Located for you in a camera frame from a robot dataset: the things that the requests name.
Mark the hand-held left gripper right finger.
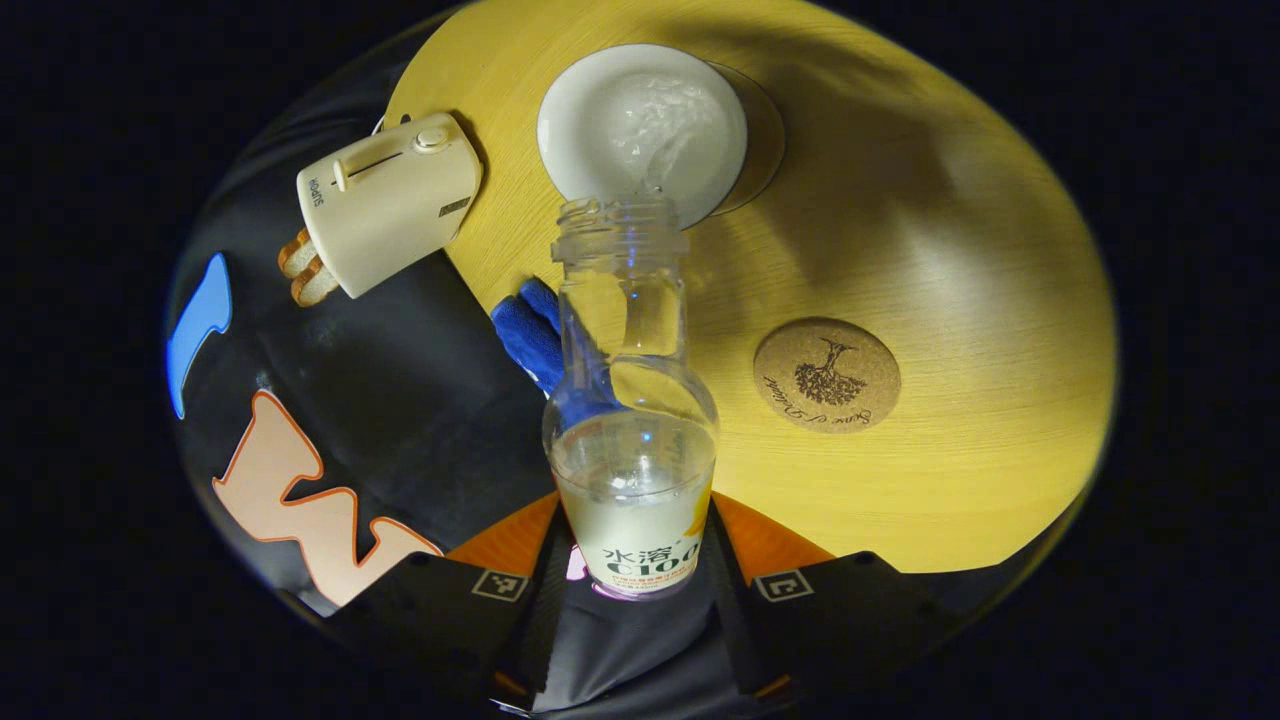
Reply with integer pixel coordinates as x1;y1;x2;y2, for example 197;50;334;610
700;492;961;696

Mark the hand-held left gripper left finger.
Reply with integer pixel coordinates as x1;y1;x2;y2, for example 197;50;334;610
330;492;573;701

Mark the clear water bottle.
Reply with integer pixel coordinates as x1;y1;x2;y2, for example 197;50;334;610
542;195;721;601

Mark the round cork coaster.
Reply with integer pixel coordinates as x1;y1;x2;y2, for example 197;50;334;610
753;317;903;435

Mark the white teacup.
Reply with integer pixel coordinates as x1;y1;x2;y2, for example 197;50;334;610
537;43;749;231

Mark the black backdrop cloth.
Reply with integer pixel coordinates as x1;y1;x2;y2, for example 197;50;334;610
165;20;761;716

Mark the blue folded towel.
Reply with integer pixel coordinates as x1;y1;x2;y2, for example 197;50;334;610
490;277;567;397

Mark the toasted bread slice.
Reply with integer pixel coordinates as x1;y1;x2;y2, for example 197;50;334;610
290;255;342;309
277;228;317;281

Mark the white toaster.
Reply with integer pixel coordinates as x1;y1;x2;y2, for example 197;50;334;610
296;110;485;301

